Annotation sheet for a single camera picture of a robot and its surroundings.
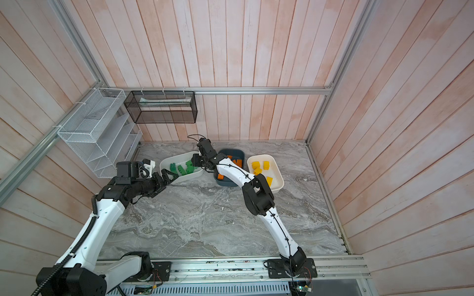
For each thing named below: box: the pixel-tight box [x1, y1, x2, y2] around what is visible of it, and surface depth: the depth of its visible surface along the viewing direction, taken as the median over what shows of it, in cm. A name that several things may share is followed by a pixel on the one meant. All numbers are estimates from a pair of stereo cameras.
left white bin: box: [159, 151, 205, 184], surface depth 108 cm
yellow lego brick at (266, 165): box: [262, 160, 271, 171], surface depth 108 cm
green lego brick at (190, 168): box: [185, 161, 195, 174], surface depth 106 cm
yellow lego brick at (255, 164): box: [251, 160, 261, 170], surface depth 109 cm
